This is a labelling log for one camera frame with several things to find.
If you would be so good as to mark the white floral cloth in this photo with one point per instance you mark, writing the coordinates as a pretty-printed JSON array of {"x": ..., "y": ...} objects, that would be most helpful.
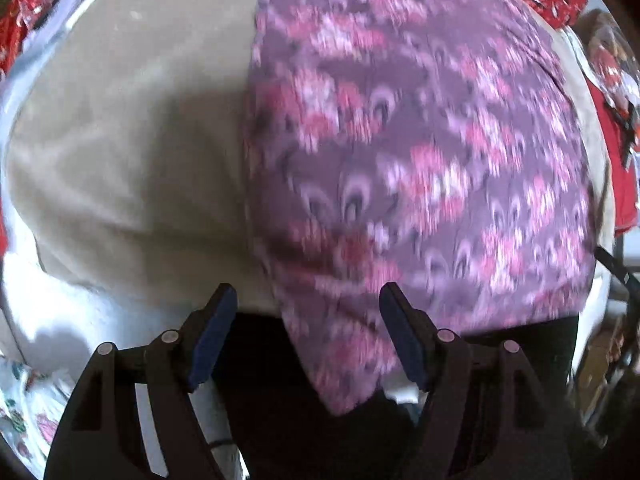
[{"x": 30, "y": 410}]

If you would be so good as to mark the beige blanket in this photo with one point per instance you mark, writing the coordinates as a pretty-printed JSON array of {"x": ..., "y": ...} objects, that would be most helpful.
[{"x": 140, "y": 135}]

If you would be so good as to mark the purple floral garment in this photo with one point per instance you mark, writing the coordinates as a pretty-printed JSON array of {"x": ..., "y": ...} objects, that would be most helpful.
[{"x": 400, "y": 160}]

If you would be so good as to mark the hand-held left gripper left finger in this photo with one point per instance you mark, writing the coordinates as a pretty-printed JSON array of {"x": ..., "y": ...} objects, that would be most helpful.
[{"x": 212, "y": 345}]

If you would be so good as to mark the person's dark pants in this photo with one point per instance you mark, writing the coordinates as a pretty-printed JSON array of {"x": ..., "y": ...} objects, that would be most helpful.
[{"x": 270, "y": 385}]

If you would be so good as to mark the white sheet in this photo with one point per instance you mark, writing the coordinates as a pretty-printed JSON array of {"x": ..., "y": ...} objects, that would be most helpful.
[{"x": 60, "y": 320}]

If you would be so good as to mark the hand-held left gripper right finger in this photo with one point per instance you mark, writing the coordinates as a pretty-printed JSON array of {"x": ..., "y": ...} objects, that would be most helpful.
[{"x": 405, "y": 345}]

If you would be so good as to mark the red white printed cloth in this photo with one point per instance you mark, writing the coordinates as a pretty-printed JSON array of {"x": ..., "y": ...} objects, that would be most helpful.
[{"x": 620, "y": 170}]

